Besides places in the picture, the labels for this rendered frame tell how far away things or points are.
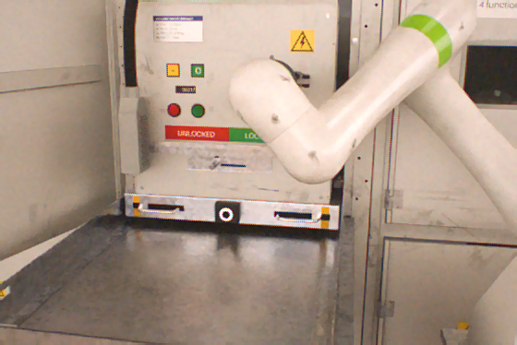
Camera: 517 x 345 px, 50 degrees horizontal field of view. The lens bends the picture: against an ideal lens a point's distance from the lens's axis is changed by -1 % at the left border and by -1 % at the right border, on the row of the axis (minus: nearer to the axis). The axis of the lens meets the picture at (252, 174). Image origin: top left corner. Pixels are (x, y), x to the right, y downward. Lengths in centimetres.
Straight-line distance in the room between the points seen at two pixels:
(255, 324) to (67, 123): 74
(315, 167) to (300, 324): 27
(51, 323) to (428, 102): 86
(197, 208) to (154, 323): 48
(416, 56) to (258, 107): 33
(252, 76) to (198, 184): 56
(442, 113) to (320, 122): 41
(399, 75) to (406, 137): 44
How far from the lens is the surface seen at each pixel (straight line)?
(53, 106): 142
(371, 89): 97
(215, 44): 132
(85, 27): 150
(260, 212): 136
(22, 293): 109
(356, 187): 148
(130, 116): 128
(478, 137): 122
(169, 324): 98
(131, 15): 129
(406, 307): 159
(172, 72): 135
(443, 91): 124
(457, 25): 113
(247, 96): 87
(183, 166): 138
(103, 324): 100
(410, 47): 105
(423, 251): 152
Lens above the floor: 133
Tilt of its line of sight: 15 degrees down
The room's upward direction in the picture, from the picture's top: straight up
